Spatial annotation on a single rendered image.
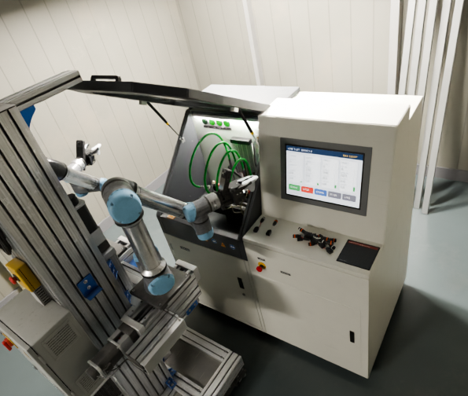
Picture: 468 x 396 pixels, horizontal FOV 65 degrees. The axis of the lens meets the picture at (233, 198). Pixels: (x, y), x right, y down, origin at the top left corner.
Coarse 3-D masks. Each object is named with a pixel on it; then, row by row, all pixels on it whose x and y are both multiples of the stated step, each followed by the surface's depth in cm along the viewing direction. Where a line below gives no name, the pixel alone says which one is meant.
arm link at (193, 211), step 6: (204, 198) 157; (192, 204) 155; (198, 204) 155; (204, 204) 155; (210, 204) 156; (186, 210) 153; (192, 210) 153; (198, 210) 154; (204, 210) 155; (210, 210) 156; (186, 216) 154; (192, 216) 153; (198, 216) 155; (204, 216) 156; (198, 222) 157
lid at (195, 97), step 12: (84, 84) 159; (96, 84) 155; (108, 84) 150; (120, 84) 146; (132, 84) 142; (144, 84) 143; (156, 84) 144; (108, 96) 199; (120, 96) 199; (132, 96) 205; (144, 96) 196; (156, 96) 185; (168, 96) 146; (180, 96) 147; (192, 96) 150; (204, 96) 156; (216, 96) 162; (204, 108) 243; (216, 108) 223; (228, 108) 209; (252, 108) 187; (264, 108) 197
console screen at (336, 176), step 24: (288, 144) 191; (312, 144) 183; (336, 144) 176; (288, 168) 196; (312, 168) 188; (336, 168) 180; (360, 168) 173; (288, 192) 202; (312, 192) 193; (336, 192) 185; (360, 192) 178
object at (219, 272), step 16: (176, 240) 252; (176, 256) 266; (192, 256) 252; (208, 256) 240; (224, 256) 229; (208, 272) 252; (224, 272) 240; (240, 272) 229; (208, 288) 268; (224, 288) 254; (240, 288) 242; (208, 304) 284; (224, 304) 268; (240, 304) 255; (256, 320) 255
